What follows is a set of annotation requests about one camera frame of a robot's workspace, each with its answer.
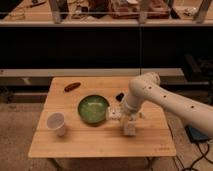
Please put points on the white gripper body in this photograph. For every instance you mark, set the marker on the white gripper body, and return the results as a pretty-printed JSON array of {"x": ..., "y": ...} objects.
[{"x": 127, "y": 110}]

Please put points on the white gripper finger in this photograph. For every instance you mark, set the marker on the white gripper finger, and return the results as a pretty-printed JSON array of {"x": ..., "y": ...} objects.
[{"x": 129, "y": 127}]

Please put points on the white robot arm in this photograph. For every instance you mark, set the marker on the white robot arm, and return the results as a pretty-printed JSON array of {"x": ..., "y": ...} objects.
[{"x": 147, "y": 87}]

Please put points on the green ceramic bowl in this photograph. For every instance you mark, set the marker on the green ceramic bowl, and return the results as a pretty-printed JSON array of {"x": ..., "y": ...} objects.
[{"x": 92, "y": 109}]

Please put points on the black phone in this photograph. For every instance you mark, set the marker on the black phone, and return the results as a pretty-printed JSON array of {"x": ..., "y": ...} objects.
[{"x": 119, "y": 97}]

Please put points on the wooden folding table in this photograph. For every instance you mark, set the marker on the wooden folding table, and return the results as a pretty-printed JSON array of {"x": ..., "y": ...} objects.
[{"x": 153, "y": 137}]

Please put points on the brown sausage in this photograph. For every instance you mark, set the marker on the brown sausage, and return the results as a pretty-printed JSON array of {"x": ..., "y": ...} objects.
[{"x": 72, "y": 86}]

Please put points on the blue power box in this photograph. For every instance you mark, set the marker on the blue power box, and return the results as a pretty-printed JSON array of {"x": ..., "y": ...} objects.
[{"x": 194, "y": 135}]

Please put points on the long background shelf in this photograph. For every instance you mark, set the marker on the long background shelf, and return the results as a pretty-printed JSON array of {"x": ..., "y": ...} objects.
[{"x": 106, "y": 13}]

